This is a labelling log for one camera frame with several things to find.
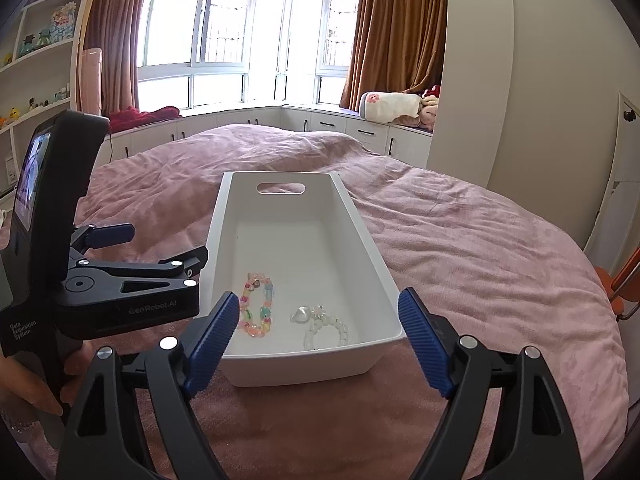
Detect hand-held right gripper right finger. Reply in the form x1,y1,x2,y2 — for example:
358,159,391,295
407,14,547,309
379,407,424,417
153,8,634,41
397,287,586,480

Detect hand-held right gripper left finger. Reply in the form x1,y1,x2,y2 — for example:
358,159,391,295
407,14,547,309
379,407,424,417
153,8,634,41
56,290,241,480

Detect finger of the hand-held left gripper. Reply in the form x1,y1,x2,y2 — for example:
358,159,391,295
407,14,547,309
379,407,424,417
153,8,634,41
70,223,136,261
64,245,208,302

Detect colourful bead bracelet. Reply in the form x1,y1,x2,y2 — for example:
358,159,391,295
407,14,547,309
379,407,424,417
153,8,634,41
239,272,277,338

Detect white bead bracelet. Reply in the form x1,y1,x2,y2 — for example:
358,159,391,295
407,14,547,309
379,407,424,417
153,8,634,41
302,310,349,351

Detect white storage box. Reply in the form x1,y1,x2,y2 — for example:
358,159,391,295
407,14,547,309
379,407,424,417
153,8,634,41
205,170,407,387

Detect person's left hand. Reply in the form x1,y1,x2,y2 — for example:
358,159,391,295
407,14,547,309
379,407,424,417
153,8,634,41
0,342,95,417

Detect row of small figurines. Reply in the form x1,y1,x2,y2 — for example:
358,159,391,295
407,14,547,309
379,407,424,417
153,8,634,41
0,85,71,126

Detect pink blanket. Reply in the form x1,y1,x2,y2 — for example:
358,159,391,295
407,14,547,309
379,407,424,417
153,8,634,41
65,124,628,480

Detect red cloth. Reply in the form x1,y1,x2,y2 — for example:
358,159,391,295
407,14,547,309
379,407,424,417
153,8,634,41
107,106,181,133

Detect pink board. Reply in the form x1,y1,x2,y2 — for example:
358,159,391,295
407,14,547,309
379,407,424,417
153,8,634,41
80,47,104,118

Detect white bookshelf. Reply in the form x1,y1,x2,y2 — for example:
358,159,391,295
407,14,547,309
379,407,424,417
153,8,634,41
0,0,96,201

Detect brown curtain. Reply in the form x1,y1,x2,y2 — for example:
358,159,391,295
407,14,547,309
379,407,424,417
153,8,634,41
345,0,448,111
82,0,156,121

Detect pastel toy set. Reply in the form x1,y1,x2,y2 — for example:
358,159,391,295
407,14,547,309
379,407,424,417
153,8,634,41
17,2,78,58

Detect white window seat cabinets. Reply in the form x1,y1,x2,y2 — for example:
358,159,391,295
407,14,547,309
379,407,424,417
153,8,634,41
107,105,433,171

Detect orange chair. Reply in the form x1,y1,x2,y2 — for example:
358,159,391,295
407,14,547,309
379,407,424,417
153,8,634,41
595,255,640,323

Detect bay window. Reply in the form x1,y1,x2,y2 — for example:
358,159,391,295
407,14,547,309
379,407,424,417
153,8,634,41
137,0,363,111

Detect pile of plush toys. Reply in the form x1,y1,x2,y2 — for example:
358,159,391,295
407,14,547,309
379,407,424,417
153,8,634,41
400,85,442,131

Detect white pillow with pink print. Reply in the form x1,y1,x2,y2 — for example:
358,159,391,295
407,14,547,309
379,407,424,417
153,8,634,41
360,91,423,123

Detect white wardrobe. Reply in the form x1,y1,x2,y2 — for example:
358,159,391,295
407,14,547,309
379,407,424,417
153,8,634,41
427,0,640,271

